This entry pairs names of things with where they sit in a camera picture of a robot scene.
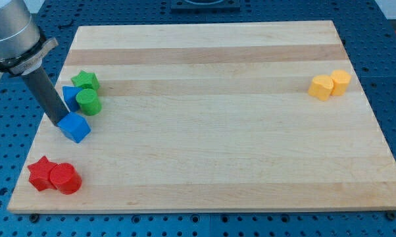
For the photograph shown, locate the blue cube block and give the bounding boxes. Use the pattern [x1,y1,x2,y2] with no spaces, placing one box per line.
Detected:
[57,112,91,144]

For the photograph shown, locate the yellow heart block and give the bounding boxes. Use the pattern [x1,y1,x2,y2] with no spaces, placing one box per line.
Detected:
[308,74,334,101]

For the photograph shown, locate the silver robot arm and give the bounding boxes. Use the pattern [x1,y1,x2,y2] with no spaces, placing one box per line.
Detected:
[0,0,69,126]

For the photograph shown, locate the blue triangle block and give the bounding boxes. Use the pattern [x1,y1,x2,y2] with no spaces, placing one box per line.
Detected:
[62,86,82,112]

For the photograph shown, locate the red star block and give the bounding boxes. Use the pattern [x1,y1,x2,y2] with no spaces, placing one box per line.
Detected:
[28,156,57,192]

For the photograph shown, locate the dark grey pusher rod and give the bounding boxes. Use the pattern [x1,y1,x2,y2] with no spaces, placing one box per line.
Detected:
[22,66,69,126]

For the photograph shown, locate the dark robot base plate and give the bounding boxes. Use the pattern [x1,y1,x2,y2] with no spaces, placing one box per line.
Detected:
[170,0,241,12]

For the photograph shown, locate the red cylinder block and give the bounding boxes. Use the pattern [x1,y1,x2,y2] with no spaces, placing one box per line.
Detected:
[49,163,82,195]

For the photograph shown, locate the light wooden board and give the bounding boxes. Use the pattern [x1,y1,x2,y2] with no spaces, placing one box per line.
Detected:
[8,20,396,214]

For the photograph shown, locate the yellow cylinder block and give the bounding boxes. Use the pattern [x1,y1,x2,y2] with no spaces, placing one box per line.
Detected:
[330,70,351,95]

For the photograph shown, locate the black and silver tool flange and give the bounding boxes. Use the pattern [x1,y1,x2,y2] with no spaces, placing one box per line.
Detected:
[0,38,59,76]

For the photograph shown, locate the green cylinder block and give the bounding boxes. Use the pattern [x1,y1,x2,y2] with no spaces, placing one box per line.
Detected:
[76,88,101,116]

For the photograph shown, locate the green star block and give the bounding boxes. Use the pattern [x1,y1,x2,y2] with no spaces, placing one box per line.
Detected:
[71,70,100,90]

